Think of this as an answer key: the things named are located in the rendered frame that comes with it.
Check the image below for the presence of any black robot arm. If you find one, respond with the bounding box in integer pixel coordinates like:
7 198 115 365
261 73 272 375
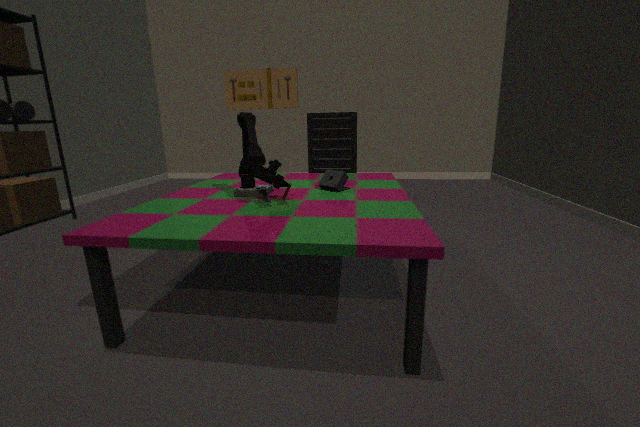
237 112 282 188

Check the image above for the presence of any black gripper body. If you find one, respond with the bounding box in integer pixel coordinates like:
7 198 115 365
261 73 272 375
260 169 284 189

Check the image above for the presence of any dark grey sloped panel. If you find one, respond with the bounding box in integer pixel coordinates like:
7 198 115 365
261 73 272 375
318 169 350 192

